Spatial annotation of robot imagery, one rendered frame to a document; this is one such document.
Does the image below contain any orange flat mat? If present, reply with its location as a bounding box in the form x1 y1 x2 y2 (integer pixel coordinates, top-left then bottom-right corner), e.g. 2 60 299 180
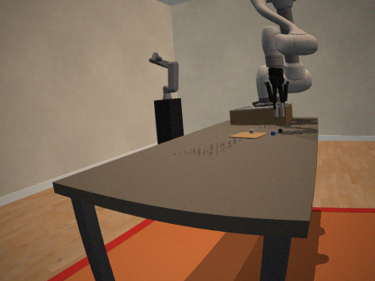
229 132 268 139

